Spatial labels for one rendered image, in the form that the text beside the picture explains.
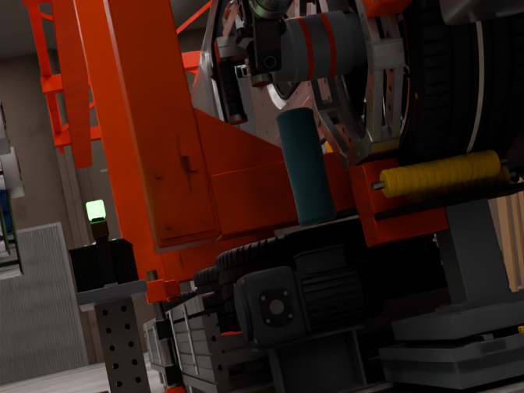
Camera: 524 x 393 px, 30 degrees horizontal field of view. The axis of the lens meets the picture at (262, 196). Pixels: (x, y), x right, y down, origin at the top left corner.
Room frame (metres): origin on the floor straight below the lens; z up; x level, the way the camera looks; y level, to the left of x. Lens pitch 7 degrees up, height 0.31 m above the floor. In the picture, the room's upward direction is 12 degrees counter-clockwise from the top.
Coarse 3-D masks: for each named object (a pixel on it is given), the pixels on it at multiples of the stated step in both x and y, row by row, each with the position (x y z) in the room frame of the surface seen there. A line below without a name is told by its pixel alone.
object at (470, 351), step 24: (480, 336) 1.89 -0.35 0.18; (504, 336) 2.18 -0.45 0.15; (384, 360) 2.32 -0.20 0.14; (408, 360) 2.14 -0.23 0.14; (432, 360) 1.98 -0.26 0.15; (456, 360) 1.86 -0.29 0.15; (480, 360) 1.87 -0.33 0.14; (504, 360) 1.88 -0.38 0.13; (432, 384) 2.02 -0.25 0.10; (456, 384) 1.88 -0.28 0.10; (480, 384) 1.87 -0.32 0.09
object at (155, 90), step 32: (128, 0) 2.45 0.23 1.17; (160, 0) 2.47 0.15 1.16; (128, 32) 2.45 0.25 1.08; (160, 32) 2.46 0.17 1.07; (128, 64) 2.44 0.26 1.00; (160, 64) 2.46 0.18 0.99; (128, 96) 2.44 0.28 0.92; (160, 96) 2.46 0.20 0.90; (160, 128) 2.45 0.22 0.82; (192, 128) 2.47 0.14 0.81; (160, 160) 2.45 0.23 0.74; (192, 160) 2.46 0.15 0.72; (160, 192) 2.44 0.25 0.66; (192, 192) 2.46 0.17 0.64; (160, 224) 2.44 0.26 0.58; (192, 224) 2.45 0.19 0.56
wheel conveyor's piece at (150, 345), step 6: (144, 324) 5.71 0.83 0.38; (150, 324) 5.05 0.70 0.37; (144, 330) 5.84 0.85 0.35; (144, 336) 5.96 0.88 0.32; (150, 336) 5.24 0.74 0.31; (150, 342) 5.38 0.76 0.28; (150, 348) 5.50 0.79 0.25; (150, 354) 5.53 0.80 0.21; (156, 354) 5.07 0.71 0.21; (150, 360) 5.79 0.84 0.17; (156, 360) 5.19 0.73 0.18; (150, 366) 5.95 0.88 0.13; (156, 366) 5.32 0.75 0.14; (162, 378) 5.19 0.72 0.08
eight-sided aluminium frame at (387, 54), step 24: (312, 0) 2.30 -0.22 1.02; (360, 0) 1.84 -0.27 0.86; (384, 24) 1.86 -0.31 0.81; (384, 48) 1.84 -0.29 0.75; (312, 96) 2.34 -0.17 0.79; (336, 96) 2.34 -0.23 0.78; (336, 120) 2.34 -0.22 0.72; (336, 144) 2.23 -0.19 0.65; (360, 144) 2.05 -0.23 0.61; (384, 144) 1.98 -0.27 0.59
